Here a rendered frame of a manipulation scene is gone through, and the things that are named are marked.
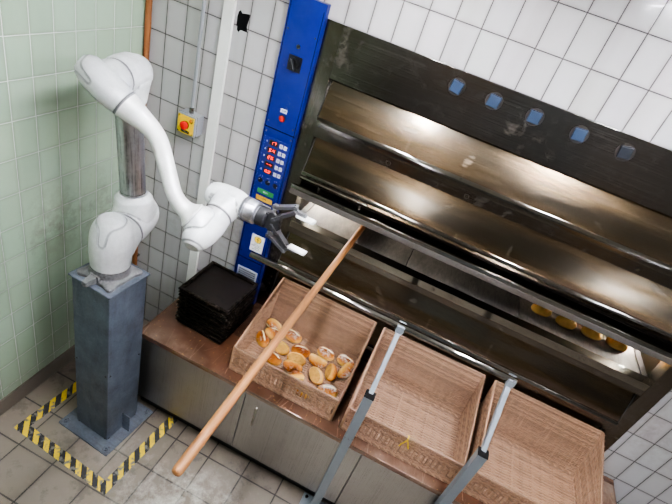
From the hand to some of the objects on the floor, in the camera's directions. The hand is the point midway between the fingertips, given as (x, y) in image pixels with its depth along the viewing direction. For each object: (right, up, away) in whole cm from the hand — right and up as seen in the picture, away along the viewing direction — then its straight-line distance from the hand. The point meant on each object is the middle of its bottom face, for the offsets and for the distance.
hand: (307, 237), depth 167 cm
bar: (-7, -130, +80) cm, 153 cm away
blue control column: (-26, -34, +210) cm, 214 cm away
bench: (+16, -128, +95) cm, 160 cm away
